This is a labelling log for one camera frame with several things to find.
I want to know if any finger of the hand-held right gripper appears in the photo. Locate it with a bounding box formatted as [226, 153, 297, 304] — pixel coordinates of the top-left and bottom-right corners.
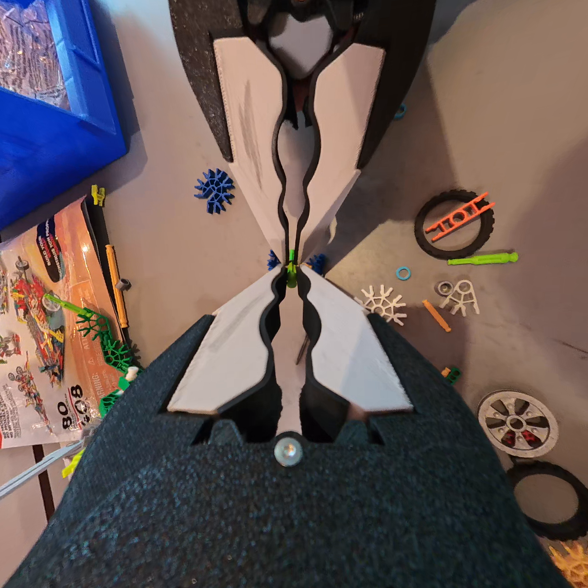
[213, 38, 295, 265]
[296, 43, 386, 265]

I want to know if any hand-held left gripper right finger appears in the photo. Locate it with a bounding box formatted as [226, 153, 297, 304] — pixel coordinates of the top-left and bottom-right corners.
[297, 266, 413, 442]

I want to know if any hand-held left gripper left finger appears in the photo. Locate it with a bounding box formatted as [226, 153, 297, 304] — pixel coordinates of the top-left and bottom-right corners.
[168, 266, 286, 442]

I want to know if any white snowflake connector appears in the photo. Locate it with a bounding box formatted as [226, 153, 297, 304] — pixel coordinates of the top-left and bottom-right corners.
[354, 284, 408, 327]

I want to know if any orange toy rod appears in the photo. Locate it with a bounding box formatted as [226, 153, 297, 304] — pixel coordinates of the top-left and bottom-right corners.
[421, 299, 452, 333]

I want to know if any multicolour construction toy model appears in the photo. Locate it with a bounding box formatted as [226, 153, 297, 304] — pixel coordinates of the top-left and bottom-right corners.
[43, 293, 141, 415]

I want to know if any large blue snowflake connector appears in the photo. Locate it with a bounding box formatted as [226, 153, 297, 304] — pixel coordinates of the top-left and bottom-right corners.
[193, 168, 236, 216]

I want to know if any white fan-shaped toy connector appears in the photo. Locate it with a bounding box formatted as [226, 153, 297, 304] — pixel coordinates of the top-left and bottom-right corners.
[439, 279, 481, 317]

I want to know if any long yellow toy rod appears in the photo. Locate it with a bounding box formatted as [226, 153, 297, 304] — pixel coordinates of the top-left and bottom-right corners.
[104, 244, 130, 330]

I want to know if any black rubber toy tyre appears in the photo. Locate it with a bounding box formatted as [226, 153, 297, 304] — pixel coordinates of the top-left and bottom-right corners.
[507, 460, 581, 542]
[414, 189, 495, 262]

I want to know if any orange-red toy connector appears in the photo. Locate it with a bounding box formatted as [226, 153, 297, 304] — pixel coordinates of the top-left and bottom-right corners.
[424, 191, 496, 242]

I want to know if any grey toy wheel hub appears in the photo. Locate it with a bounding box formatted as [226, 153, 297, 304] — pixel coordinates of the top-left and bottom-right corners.
[476, 390, 560, 459]

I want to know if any clear plastic bag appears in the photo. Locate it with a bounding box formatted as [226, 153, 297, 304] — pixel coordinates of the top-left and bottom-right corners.
[0, 0, 72, 111]

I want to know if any bright green toy rod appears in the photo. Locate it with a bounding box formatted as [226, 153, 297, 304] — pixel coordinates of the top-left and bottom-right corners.
[447, 250, 519, 266]

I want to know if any yellow-green toy connector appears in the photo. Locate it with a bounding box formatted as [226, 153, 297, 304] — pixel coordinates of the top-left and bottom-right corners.
[62, 449, 87, 479]

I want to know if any printed toy instruction sheet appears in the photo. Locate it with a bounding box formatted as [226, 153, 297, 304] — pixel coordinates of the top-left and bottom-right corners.
[0, 195, 126, 452]

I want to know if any blue plastic storage box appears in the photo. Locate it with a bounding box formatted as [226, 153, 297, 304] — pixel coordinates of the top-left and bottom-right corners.
[0, 0, 129, 231]

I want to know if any long grey toy rod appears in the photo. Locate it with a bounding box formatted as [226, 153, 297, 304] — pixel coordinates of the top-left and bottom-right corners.
[0, 440, 86, 499]

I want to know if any yellow snowflake connector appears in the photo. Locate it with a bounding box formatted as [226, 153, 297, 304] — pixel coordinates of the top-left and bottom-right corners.
[548, 541, 588, 588]

